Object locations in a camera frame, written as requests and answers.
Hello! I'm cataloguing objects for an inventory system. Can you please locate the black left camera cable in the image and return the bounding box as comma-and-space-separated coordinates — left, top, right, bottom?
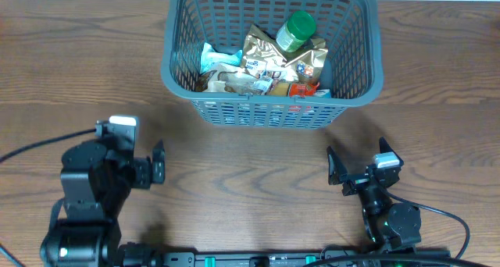
0, 128, 98, 165

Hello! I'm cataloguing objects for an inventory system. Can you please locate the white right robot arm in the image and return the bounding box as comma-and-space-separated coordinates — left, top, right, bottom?
327, 138, 421, 251

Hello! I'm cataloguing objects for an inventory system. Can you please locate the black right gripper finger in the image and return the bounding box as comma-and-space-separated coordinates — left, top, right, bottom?
327, 146, 348, 185
379, 137, 404, 166

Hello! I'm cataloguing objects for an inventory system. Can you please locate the brown white snack bag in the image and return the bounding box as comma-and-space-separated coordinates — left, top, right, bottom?
195, 62, 288, 95

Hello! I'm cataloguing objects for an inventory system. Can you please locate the white packet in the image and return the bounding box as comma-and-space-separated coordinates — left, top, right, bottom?
200, 43, 243, 73

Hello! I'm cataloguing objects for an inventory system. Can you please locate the gold foil coffee bag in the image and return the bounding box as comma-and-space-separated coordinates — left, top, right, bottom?
240, 25, 328, 85

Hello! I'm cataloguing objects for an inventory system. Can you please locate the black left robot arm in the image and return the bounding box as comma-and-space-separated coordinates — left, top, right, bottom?
40, 138, 166, 266

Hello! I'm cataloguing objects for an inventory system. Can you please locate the green lid glass jar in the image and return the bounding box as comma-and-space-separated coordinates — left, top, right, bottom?
275, 10, 316, 52

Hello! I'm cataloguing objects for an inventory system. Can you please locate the grey plastic basket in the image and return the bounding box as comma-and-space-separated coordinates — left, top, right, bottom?
161, 0, 384, 129

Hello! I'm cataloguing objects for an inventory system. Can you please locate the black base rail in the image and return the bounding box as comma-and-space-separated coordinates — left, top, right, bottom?
112, 241, 452, 267

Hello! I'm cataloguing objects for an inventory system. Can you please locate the blue tissue pack box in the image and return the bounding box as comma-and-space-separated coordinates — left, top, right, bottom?
202, 87, 333, 123

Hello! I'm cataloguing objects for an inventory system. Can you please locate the spaghetti pasta packet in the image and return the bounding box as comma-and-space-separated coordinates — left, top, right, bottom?
268, 82, 320, 98

